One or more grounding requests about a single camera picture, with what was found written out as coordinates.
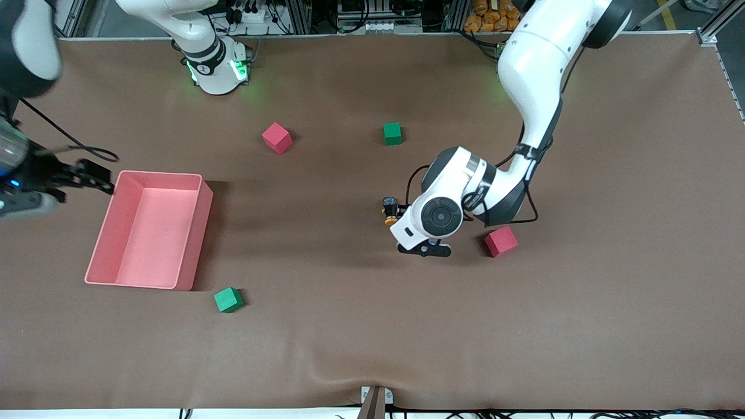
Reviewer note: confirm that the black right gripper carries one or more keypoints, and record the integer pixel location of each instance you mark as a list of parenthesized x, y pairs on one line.
[(42, 173)]

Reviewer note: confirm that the orange capped black button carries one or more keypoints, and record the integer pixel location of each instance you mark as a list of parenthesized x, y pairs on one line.
[(389, 206)]

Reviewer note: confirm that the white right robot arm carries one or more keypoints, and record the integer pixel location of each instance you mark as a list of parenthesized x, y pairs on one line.
[(204, 58)]

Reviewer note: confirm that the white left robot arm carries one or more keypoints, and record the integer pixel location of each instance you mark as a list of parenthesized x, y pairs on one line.
[(535, 70)]

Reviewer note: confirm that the green foam cube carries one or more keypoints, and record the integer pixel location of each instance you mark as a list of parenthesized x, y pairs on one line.
[(228, 299), (392, 134)]

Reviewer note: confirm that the pink plastic bin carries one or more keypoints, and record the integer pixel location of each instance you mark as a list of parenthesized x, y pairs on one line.
[(151, 244)]

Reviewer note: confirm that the pink foam cube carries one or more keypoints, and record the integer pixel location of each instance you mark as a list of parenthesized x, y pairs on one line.
[(276, 138), (500, 243)]

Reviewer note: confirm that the brown table mat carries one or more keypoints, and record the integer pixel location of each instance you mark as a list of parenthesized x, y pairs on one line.
[(372, 326)]

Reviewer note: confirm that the bag of orange items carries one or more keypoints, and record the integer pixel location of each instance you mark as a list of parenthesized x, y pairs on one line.
[(483, 17)]

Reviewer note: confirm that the white power strip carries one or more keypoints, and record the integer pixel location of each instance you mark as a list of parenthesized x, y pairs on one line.
[(250, 16)]

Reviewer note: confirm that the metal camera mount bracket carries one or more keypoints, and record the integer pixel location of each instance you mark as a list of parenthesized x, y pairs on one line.
[(375, 401)]

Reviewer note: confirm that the aluminium frame corner bracket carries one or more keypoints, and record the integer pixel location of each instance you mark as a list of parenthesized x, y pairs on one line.
[(707, 38)]

